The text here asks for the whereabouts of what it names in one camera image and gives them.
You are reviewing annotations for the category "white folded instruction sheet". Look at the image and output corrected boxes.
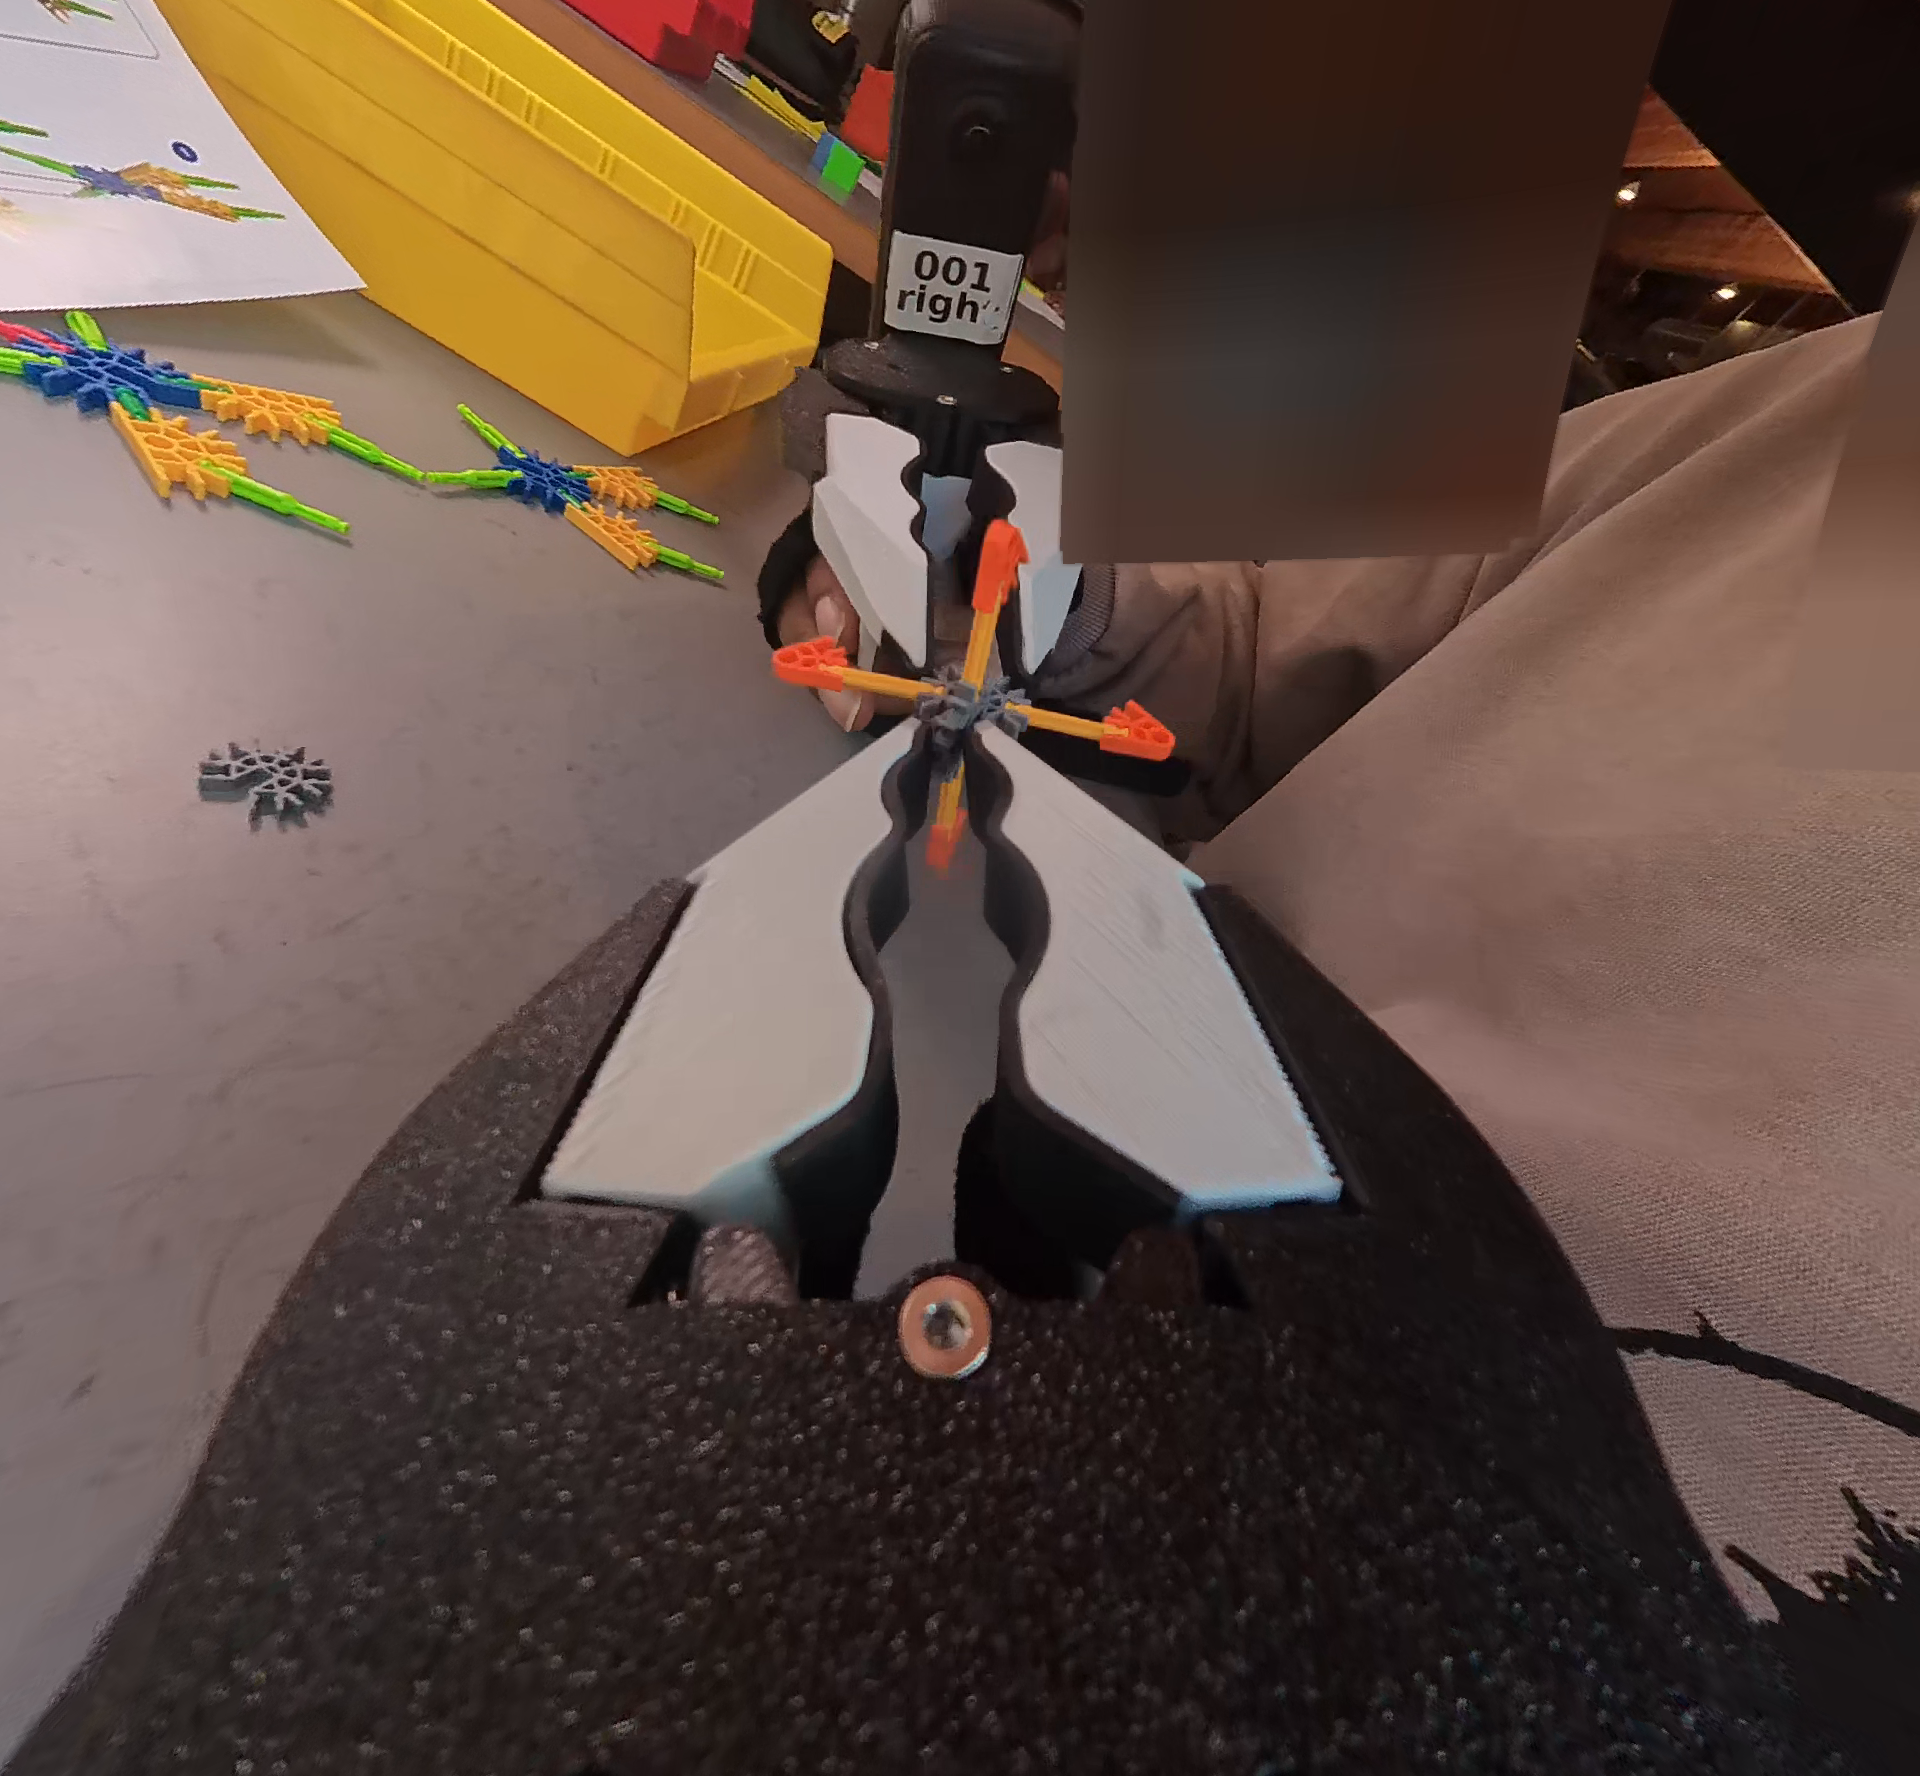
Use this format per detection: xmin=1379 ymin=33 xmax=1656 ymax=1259
xmin=0 ymin=0 xmax=369 ymax=311

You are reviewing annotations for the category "blue yellow green toy model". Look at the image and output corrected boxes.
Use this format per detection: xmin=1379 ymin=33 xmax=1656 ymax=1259
xmin=424 ymin=403 xmax=725 ymax=589

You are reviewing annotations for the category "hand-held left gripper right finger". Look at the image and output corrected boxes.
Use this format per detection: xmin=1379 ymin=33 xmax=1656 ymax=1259
xmin=971 ymin=721 xmax=1342 ymax=1208

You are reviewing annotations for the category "toy model with red rod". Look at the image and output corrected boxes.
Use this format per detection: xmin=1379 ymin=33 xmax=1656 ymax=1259
xmin=0 ymin=310 xmax=430 ymax=538

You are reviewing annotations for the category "grey snowflake connector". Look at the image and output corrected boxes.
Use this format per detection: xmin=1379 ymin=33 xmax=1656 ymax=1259
xmin=200 ymin=744 xmax=336 ymax=824
xmin=921 ymin=672 xmax=1034 ymax=757
xmin=918 ymin=665 xmax=1030 ymax=765

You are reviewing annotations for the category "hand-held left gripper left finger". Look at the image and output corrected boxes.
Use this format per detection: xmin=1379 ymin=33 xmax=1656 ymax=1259
xmin=539 ymin=721 xmax=924 ymax=1202

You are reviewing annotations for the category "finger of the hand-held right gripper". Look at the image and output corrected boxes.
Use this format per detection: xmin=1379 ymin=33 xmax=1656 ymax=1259
xmin=814 ymin=414 xmax=940 ymax=672
xmin=980 ymin=439 xmax=1088 ymax=676

